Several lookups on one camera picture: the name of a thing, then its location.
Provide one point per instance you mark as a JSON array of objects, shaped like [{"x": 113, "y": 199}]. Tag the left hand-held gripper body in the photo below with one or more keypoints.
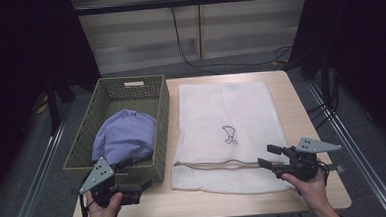
[{"x": 99, "y": 175}]

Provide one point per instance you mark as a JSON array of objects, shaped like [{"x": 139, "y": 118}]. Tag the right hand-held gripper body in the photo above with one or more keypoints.
[{"x": 302, "y": 164}]

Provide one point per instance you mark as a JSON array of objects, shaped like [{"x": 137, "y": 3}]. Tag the lavender shirt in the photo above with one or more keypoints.
[{"x": 125, "y": 135}]

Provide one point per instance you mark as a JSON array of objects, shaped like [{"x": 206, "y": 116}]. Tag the white mesh laundry bag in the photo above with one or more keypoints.
[{"x": 214, "y": 107}]

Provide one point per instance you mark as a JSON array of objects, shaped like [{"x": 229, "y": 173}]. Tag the green woven basket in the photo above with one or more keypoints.
[{"x": 160, "y": 100}]

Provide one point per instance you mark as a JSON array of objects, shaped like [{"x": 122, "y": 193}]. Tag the person's right hand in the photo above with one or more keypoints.
[{"x": 314, "y": 192}]

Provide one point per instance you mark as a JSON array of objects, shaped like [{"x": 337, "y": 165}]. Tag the person's left hand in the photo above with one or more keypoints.
[{"x": 101, "y": 216}]

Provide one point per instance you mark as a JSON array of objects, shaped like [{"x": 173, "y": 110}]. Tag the black stand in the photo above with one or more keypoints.
[{"x": 52, "y": 109}]

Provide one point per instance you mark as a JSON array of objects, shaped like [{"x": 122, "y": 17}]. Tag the black curtain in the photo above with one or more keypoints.
[
  {"x": 21, "y": 57},
  {"x": 361, "y": 46}
]

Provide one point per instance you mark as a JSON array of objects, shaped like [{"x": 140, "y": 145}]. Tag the black horizontal bar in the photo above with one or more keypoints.
[{"x": 188, "y": 2}]

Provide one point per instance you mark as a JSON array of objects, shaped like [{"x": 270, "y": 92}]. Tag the metal floor rail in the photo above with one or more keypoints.
[
  {"x": 39, "y": 176},
  {"x": 361, "y": 166}
]

